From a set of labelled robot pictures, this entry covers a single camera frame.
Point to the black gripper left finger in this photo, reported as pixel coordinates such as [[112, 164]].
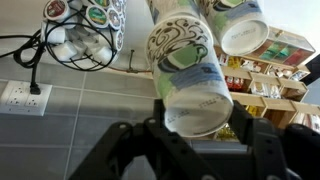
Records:
[[150, 156]]

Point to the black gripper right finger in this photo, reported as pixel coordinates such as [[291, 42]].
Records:
[[266, 150]]

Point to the patterned paper coffee cup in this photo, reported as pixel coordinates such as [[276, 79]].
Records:
[[190, 76]]

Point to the tall patterned paper cup stack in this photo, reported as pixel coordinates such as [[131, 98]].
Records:
[[240, 30]]

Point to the yellow sweetener packets bunch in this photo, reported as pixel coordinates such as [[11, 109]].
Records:
[[252, 111], [227, 132]]

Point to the white packets bunch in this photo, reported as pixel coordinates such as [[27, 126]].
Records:
[[306, 122], [280, 72], [251, 65]]

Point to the wooden condiment organizer shelf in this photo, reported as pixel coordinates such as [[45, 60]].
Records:
[[260, 77]]

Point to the small yellow packets bunch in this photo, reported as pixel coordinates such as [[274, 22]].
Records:
[[234, 62]]

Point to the wooden tea box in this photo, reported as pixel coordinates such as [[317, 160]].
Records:
[[283, 50]]

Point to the white coffee pod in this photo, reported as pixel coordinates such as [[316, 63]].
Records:
[[103, 55], [65, 50], [55, 33]]

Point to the coffee pod dark lid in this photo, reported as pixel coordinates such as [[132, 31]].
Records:
[[114, 18]]

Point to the coffee pod green lid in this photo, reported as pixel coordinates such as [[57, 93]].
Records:
[[102, 2], [97, 16]]

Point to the coffee pod red lid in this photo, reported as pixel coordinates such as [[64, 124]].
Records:
[[56, 8]]

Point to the white wall outlet plate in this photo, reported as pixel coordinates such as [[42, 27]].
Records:
[[20, 100]]

